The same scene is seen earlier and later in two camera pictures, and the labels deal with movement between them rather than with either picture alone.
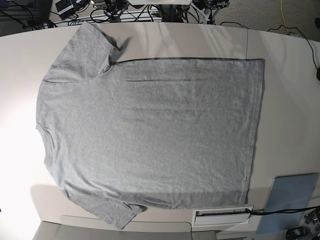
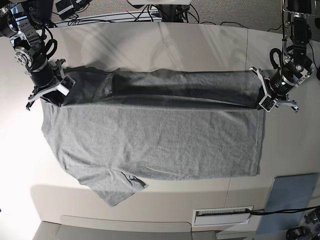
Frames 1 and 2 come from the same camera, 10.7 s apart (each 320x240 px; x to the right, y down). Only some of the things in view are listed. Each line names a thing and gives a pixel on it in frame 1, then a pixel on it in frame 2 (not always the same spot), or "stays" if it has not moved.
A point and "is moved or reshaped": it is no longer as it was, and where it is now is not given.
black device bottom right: (299, 233) stays
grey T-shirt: (121, 136) is moved or reshaped
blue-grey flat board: (287, 193) stays
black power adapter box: (65, 9) stays
